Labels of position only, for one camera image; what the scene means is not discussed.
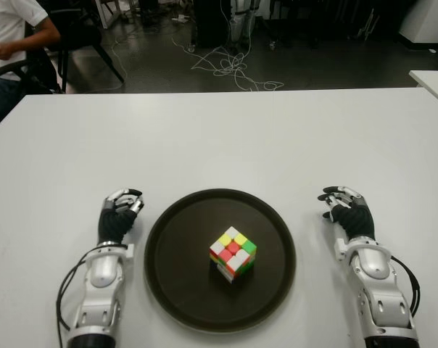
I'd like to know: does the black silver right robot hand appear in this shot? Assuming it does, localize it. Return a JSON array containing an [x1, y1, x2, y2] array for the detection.
[[317, 185, 376, 242]]

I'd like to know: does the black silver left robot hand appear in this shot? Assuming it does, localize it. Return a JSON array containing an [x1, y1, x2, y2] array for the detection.
[[97, 187, 146, 246]]

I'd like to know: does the multicoloured Rubik's cube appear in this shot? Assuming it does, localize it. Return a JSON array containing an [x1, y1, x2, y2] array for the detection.
[[209, 226, 258, 284]]

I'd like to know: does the round dark brown plate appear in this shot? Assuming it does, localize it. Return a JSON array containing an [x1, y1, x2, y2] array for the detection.
[[143, 187, 298, 331]]

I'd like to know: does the white side table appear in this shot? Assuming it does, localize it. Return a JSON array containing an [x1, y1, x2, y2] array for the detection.
[[409, 70, 438, 109]]

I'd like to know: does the black office chair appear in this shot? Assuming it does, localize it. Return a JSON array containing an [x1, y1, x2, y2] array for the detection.
[[0, 25, 64, 95]]

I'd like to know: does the black chair with splayed legs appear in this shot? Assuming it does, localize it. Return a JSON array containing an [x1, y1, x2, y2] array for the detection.
[[46, 0, 128, 94]]

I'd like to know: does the white cabinet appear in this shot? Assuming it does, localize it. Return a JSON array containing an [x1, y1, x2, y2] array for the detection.
[[398, 0, 438, 48]]

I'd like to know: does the person in white shirt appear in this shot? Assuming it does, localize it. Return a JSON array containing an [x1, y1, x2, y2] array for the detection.
[[0, 0, 62, 120]]

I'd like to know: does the black box on floor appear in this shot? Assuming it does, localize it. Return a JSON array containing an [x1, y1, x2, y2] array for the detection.
[[195, 0, 234, 48]]

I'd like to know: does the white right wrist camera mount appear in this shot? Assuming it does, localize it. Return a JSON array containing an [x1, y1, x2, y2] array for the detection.
[[334, 238, 347, 262]]

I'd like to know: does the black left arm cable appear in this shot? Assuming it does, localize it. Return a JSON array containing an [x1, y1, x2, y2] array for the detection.
[[55, 249, 96, 348]]

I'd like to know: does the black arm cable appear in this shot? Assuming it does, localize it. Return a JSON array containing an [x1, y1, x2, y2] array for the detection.
[[391, 255, 423, 318], [55, 249, 96, 348]]

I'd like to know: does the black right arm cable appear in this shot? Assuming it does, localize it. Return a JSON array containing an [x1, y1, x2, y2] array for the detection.
[[391, 255, 423, 318]]

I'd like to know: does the tangled white floor cable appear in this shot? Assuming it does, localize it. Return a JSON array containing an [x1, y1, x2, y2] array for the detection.
[[171, 0, 285, 91]]

